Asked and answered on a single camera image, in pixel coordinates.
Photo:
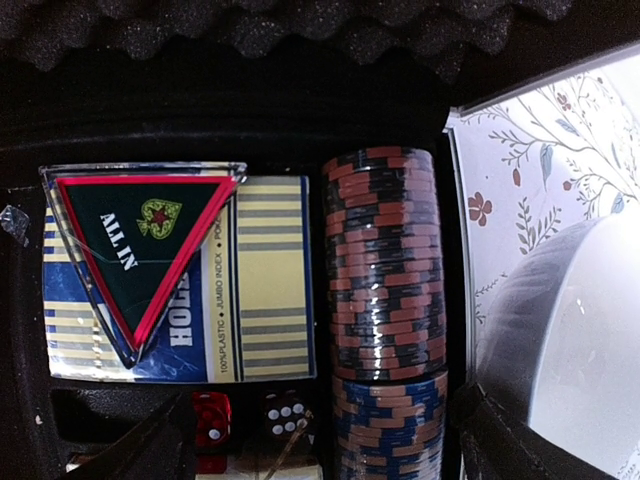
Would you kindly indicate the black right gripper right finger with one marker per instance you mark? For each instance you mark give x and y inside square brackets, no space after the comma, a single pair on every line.
[496,445]

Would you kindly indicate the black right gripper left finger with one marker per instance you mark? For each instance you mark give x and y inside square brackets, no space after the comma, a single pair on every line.
[160,447]

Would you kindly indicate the red die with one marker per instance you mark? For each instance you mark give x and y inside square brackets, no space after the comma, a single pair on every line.
[214,419]
[285,412]

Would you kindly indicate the aluminium poker set case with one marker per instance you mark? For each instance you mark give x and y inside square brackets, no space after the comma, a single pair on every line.
[276,84]

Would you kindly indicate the blue brown poker chip row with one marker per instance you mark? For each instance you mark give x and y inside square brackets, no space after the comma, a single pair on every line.
[390,431]

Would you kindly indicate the white ceramic bowl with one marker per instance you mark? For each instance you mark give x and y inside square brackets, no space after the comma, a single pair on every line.
[561,346]

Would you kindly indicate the triangular all in button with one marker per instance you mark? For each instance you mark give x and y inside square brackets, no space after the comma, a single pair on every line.
[121,236]

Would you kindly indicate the row of poker chips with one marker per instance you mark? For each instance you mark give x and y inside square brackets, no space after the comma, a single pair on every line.
[385,270]

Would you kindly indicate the gold playing card deck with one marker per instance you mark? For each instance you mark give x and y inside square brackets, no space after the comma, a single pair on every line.
[275,312]

